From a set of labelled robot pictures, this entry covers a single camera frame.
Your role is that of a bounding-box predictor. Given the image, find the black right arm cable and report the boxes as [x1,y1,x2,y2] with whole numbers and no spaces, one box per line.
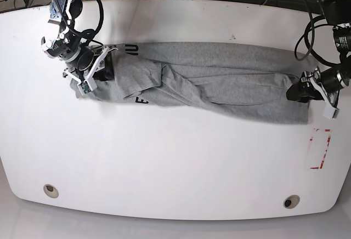
[43,0,105,48]

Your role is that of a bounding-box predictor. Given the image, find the table grommet hole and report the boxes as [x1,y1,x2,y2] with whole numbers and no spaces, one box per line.
[43,184,59,198]
[283,195,300,209]

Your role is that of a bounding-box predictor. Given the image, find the left table grommet hole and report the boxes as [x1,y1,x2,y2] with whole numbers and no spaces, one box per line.
[43,184,59,198]

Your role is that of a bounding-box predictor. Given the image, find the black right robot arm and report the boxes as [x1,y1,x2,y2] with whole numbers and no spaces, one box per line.
[41,0,114,93]

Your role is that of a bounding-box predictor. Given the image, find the right table grommet hole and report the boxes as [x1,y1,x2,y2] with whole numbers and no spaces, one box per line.
[283,195,300,209]

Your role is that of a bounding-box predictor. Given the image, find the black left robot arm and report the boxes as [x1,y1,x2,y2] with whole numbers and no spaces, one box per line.
[286,0,350,107]

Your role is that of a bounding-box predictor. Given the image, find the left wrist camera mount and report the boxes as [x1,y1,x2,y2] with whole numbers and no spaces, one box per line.
[323,105,339,120]

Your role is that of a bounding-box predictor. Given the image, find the red tape marking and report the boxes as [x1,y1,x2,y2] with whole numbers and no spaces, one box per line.
[306,128,331,170]

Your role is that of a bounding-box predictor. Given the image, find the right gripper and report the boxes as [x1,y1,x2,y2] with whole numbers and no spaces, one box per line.
[41,37,116,84]

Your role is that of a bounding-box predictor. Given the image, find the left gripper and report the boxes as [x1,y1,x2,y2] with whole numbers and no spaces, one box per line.
[286,66,350,106]

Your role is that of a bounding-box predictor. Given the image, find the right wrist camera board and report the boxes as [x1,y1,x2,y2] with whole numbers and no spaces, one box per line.
[77,82,97,95]

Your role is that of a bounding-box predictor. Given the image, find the grey T-shirt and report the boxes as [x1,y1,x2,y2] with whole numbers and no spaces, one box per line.
[76,42,314,124]

